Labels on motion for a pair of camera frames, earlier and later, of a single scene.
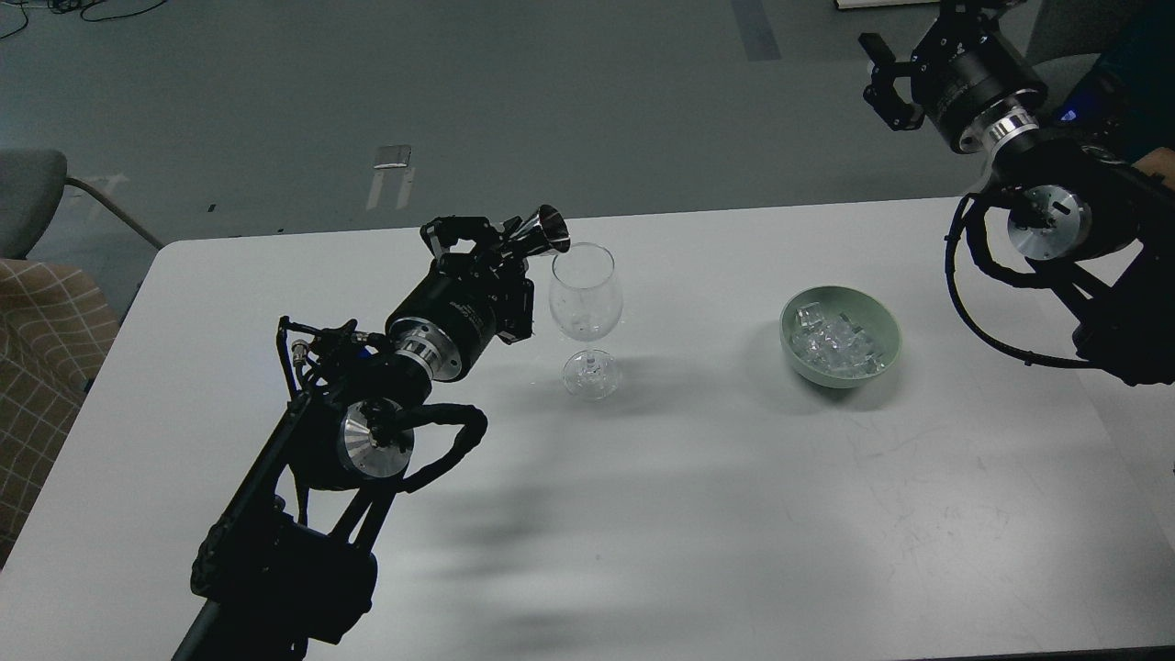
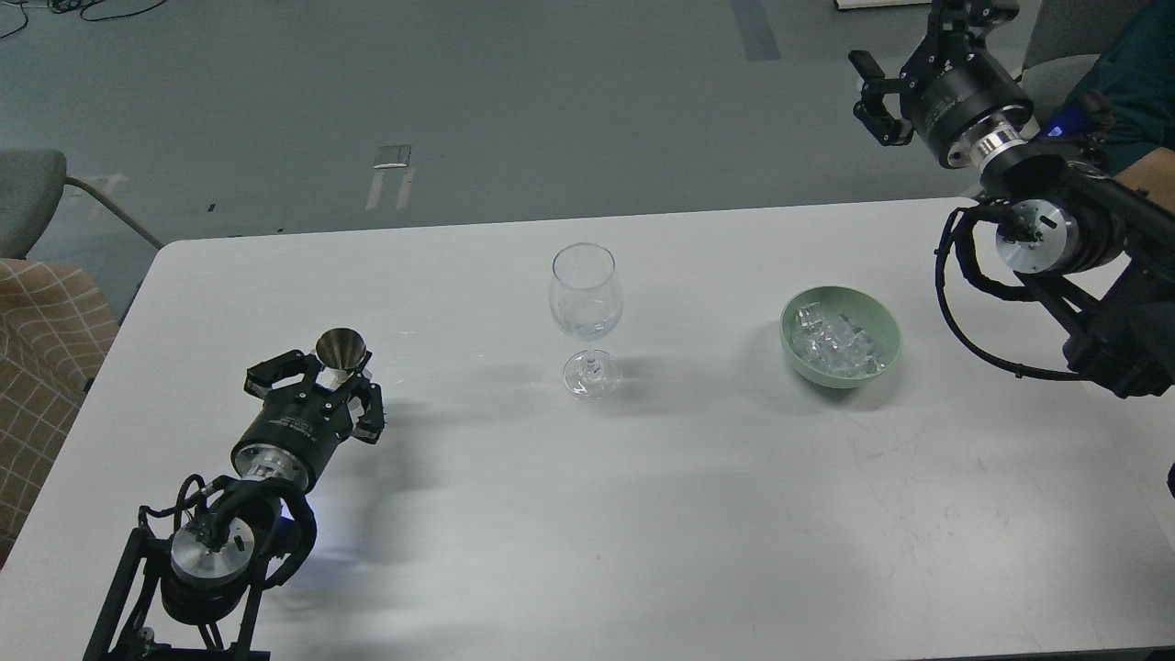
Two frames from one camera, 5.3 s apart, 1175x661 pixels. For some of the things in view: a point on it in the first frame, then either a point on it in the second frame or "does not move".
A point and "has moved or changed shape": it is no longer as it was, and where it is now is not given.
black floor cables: (61, 6) does not move
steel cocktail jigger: (546, 229) has moved or changed shape
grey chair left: (32, 182) does not move
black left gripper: (460, 307) to (299, 424)
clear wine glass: (586, 304) does not move
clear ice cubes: (833, 342) does not move
